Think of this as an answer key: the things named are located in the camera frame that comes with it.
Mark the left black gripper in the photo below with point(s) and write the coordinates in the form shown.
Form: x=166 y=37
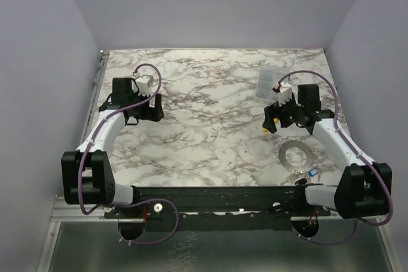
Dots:
x=153 y=113

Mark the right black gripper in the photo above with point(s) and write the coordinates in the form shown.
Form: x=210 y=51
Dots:
x=281 y=116

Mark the perforated metal ring disc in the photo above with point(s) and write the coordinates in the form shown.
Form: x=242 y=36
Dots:
x=295 y=156

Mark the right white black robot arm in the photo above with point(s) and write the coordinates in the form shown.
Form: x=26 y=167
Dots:
x=364 y=188

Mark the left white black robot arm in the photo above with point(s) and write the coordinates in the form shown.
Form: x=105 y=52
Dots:
x=88 y=168

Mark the clear plastic screw box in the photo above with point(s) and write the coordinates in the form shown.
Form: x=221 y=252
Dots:
x=268 y=77

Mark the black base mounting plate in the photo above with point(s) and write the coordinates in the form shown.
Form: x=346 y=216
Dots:
x=218 y=208

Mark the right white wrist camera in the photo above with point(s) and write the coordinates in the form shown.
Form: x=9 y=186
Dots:
x=284 y=92

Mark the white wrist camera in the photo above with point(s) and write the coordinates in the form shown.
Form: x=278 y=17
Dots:
x=284 y=92
x=143 y=84

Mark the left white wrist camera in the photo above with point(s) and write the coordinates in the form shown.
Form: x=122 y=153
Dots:
x=143 y=84

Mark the aluminium rail frame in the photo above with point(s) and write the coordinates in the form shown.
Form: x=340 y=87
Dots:
x=211 y=136

